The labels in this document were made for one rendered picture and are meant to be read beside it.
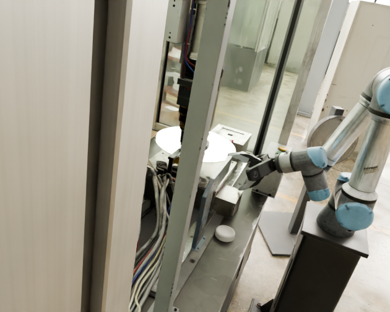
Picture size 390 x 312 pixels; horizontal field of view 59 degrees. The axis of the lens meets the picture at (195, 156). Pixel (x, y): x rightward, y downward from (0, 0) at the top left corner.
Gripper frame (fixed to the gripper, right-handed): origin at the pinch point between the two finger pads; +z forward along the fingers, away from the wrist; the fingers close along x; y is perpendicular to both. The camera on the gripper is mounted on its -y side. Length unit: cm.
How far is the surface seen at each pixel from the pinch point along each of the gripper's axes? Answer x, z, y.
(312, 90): -5, 73, 448
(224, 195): -6.6, 2.2, -6.5
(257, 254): -78, 42, 75
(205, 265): -18.3, -2.4, -36.5
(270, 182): -11.8, -6.1, 19.0
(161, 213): 0.7, 5.6, -39.0
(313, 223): -29.7, -21.4, 14.2
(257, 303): -84, 27, 33
